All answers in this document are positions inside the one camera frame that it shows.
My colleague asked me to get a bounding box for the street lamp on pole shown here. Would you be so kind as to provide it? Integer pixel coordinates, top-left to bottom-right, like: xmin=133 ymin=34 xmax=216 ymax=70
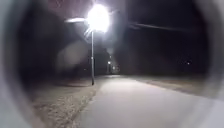
xmin=65 ymin=3 xmax=112 ymax=86
xmin=106 ymin=60 xmax=112 ymax=75

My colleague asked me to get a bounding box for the dry grass verge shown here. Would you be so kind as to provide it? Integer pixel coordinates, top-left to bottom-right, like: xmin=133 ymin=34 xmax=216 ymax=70
xmin=133 ymin=75 xmax=210 ymax=100
xmin=28 ymin=77 xmax=108 ymax=128

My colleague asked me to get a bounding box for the grey paved path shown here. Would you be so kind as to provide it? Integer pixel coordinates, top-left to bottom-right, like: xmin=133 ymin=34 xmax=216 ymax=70
xmin=71 ymin=75 xmax=216 ymax=128

